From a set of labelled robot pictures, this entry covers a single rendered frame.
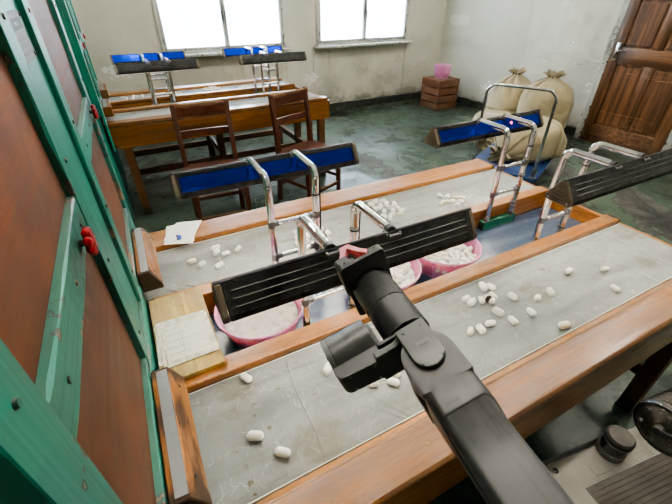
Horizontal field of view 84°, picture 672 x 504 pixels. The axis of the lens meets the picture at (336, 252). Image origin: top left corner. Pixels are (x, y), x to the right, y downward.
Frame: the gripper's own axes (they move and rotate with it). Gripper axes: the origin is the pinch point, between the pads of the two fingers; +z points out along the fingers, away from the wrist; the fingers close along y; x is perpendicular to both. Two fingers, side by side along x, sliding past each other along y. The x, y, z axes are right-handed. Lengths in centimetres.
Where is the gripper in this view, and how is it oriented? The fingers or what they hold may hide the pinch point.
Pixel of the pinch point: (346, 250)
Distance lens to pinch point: 59.3
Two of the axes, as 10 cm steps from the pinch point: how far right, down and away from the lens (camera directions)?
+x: 8.8, -4.7, 0.9
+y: 3.1, 7.1, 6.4
